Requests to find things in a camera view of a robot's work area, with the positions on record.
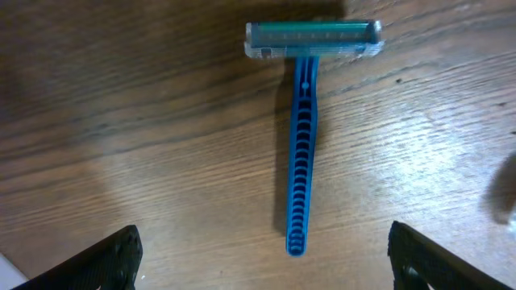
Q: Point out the blue disposable razor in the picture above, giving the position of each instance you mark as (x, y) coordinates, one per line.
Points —
(306, 43)

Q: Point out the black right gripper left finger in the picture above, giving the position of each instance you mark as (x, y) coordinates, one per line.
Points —
(111, 264)

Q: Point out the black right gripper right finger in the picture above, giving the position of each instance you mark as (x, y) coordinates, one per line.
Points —
(420, 263)

